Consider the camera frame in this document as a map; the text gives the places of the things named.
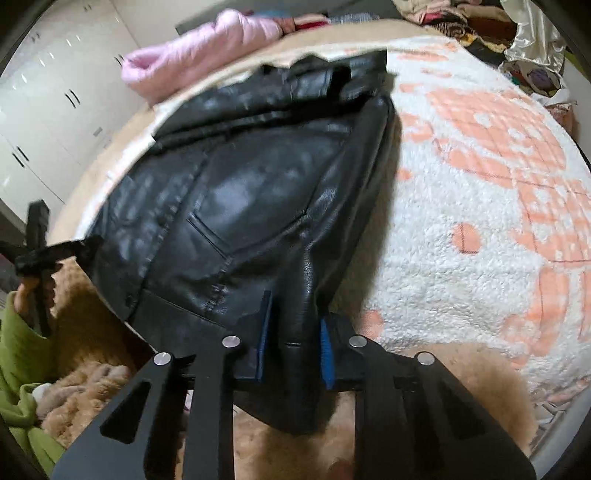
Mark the white wardrobe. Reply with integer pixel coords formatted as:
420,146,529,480
0,0,185,217

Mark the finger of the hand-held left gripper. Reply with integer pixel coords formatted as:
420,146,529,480
48,237,105,269

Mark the white and pink fleece blanket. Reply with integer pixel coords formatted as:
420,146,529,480
74,34,591,409

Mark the blue patterned cloth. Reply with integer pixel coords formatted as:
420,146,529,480
329,11,371,25

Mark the person's left hand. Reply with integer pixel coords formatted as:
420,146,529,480
13,276,57,320

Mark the red cloth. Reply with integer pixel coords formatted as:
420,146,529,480
294,16,331,32

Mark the person's green jacket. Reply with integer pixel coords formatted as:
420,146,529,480
0,369,66,476

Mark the black leather jacket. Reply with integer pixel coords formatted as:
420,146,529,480
85,50,398,435

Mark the grey headboard cushion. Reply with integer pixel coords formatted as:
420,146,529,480
178,0,398,29

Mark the cream satin curtain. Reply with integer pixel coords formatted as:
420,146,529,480
501,0,568,78

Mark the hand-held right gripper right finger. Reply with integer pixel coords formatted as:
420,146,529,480
320,318,536,480

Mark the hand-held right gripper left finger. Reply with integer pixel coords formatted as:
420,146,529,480
51,291,274,480

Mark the pink quilt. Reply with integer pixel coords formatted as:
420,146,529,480
121,9,296,104

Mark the white plastic bag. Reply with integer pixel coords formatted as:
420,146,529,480
519,60,574,108

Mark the pile of folded clothes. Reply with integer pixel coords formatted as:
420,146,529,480
402,0,518,65

